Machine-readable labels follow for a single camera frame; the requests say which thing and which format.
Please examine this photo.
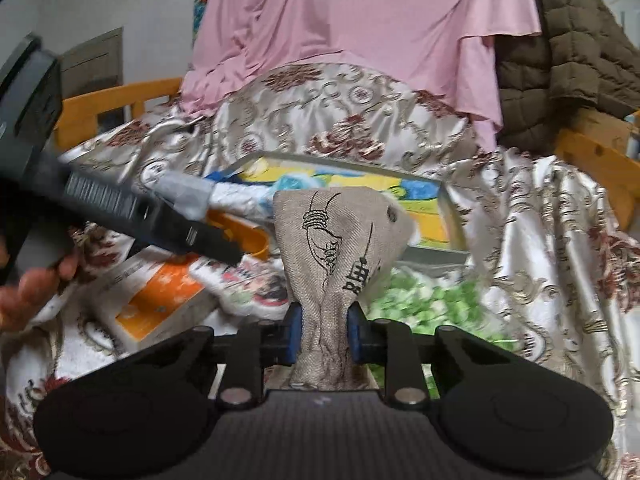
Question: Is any floral satin blanket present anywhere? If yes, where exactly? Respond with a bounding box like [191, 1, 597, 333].
[0, 62, 640, 480]

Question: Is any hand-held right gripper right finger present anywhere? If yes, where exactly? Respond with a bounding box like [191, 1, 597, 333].
[347, 305, 507, 408]

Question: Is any pink sheet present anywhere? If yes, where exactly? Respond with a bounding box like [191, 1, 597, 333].
[179, 0, 543, 153]

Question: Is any white orange box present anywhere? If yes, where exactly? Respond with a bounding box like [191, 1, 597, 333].
[97, 252, 221, 356]

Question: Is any green artificial leaf bunch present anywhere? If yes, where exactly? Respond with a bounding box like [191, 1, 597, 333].
[367, 266, 518, 356]

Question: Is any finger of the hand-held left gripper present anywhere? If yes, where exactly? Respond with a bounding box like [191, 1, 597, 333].
[140, 202, 242, 267]

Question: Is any brown quilted jacket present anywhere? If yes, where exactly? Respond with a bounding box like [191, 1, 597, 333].
[492, 0, 640, 153]

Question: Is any printed white packet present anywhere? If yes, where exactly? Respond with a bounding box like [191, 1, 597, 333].
[190, 255, 297, 322]

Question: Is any linen drawstring pouch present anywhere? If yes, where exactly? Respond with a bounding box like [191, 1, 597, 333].
[272, 187, 421, 391]

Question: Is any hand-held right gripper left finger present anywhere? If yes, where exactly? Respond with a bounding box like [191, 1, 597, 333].
[122, 305, 303, 408]

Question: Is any cartoon print tray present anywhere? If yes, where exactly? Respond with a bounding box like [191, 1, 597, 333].
[207, 150, 471, 266]

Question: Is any grey wall panel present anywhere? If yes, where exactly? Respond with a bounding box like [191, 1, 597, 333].
[60, 27, 125, 98]

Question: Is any wooden bed frame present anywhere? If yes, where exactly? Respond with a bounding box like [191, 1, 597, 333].
[52, 76, 640, 233]

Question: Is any grey face mask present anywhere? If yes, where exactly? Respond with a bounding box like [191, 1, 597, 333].
[150, 170, 216, 218]

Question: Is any person's left hand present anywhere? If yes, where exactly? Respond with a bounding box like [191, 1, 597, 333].
[0, 251, 82, 333]

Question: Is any orange curved object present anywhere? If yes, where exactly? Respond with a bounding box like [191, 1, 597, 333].
[206, 209, 272, 262]

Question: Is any blue wall poster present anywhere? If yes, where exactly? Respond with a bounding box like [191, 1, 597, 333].
[191, 0, 217, 44]

